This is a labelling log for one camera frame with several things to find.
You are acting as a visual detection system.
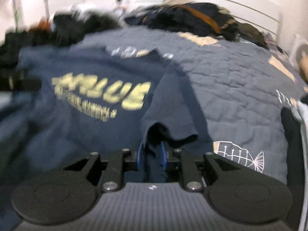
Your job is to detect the navy t-shirt with yellow print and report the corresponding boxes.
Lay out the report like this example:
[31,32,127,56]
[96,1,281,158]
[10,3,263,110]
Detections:
[0,45,213,224]

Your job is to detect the orange garment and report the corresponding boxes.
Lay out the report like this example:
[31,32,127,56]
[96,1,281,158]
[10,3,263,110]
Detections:
[36,17,53,32]

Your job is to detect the white folded garment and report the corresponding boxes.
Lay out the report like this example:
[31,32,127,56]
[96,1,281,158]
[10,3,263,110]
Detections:
[291,100,308,231]

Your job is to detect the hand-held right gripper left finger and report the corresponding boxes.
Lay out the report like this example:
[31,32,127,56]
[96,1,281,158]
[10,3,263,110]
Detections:
[63,141,145,193]

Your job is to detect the white bed headboard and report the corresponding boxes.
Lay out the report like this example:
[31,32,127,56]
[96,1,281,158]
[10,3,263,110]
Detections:
[125,0,284,37]

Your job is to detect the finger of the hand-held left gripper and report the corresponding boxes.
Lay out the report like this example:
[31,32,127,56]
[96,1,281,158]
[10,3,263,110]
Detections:
[0,74,42,92]

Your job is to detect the grey-blue quilted bedspread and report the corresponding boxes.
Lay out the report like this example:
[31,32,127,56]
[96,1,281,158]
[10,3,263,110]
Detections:
[72,26,308,186]

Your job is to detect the white fan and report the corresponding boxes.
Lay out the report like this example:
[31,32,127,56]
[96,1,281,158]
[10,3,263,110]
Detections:
[292,35,308,72]

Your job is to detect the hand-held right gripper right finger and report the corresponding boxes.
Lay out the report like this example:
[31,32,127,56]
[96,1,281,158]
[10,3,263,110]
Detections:
[159,141,241,193]

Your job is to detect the pile of dark clothes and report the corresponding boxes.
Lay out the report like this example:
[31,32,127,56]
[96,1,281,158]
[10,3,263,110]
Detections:
[125,0,270,49]

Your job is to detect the pile of black clothes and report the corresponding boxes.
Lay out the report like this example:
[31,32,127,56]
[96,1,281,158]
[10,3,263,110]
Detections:
[0,11,122,77]

